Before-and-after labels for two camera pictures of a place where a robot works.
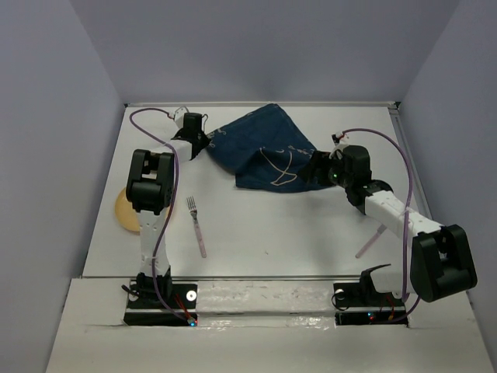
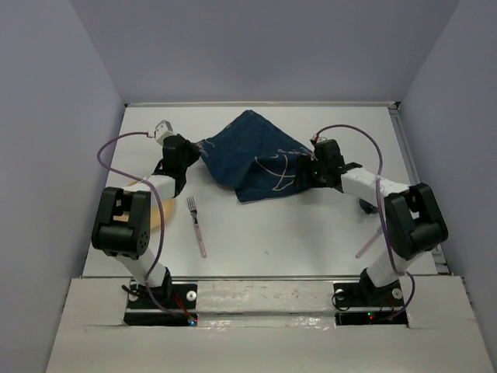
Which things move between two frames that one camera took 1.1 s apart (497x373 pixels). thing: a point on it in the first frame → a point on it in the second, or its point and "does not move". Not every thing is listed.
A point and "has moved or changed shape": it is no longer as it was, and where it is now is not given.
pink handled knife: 370,241 does not move
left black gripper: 204,141 → 193,151
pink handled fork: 193,213 does not move
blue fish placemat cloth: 265,150 has moved or changed shape
